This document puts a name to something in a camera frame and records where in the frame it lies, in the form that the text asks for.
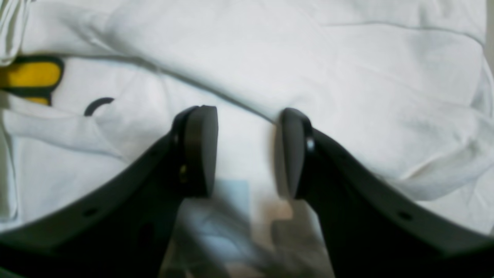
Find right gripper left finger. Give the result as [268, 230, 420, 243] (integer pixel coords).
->
[1, 105, 218, 278]

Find white printed T-shirt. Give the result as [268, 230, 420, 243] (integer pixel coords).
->
[1, 0, 493, 234]

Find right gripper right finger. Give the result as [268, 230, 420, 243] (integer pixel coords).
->
[281, 108, 494, 278]

